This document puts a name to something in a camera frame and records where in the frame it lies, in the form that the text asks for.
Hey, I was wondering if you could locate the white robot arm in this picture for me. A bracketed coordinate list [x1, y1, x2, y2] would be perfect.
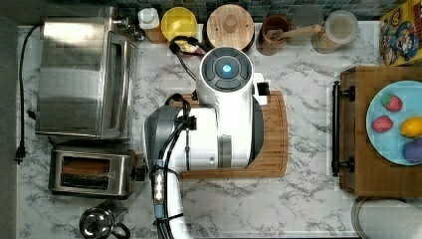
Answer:
[141, 47, 266, 239]

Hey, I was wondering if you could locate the stainless steel toaster oven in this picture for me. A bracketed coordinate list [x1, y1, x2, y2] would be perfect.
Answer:
[35, 7, 137, 139]

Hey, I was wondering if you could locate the stainless steel two-slot toaster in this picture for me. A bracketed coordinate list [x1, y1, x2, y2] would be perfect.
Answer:
[49, 145, 148, 200]

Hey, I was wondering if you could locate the brown utensil holder cup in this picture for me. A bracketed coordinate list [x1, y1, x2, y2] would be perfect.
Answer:
[256, 14, 291, 56]

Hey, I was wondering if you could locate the black canister with wooden lid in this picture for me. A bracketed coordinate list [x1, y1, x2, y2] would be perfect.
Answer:
[203, 4, 255, 52]

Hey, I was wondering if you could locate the yellow bowl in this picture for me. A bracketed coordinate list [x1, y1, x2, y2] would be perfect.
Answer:
[161, 7, 197, 42]

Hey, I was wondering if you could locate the wooden spoon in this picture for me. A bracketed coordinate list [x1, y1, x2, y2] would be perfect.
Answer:
[266, 24, 321, 41]

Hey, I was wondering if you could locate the white capped bottle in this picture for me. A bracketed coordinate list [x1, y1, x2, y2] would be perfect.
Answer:
[137, 8, 166, 44]

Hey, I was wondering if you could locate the grey plastic cup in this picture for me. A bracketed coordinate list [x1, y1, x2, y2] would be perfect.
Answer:
[287, 4, 323, 46]

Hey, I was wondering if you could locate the shiny metal kettle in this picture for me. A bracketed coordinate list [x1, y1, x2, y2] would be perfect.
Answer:
[79, 200, 131, 239]

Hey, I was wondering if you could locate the clear jar of cereal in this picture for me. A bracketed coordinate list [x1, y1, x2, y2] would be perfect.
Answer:
[312, 10, 358, 54]

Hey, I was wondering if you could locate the wooden serving tray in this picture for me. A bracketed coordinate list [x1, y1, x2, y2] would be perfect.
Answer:
[333, 66, 421, 198]

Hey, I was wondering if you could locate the lower red toy strawberry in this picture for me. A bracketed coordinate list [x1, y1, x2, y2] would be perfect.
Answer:
[371, 116, 393, 133]

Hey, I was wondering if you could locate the red toy strawberry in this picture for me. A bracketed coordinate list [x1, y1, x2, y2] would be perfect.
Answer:
[371, 116, 393, 133]
[381, 94, 403, 113]

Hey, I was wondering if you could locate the light blue plate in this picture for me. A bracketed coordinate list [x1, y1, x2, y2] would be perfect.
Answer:
[366, 81, 422, 165]

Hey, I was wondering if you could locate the upper red toy strawberry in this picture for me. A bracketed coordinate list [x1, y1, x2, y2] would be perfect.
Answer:
[381, 94, 403, 113]

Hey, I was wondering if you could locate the yellow toy lemon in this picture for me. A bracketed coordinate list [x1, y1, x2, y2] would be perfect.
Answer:
[400, 117, 422, 138]

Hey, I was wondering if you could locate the purple toy fruit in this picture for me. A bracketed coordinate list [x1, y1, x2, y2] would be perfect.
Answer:
[402, 137, 422, 163]

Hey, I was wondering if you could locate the yellow cereal box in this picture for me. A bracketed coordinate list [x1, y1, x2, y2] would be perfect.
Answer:
[379, 0, 422, 67]

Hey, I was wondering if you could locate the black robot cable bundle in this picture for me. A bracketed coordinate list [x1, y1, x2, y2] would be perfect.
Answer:
[150, 93, 199, 239]

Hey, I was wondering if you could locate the black power cord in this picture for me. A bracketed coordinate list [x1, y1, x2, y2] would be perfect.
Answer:
[14, 24, 42, 165]

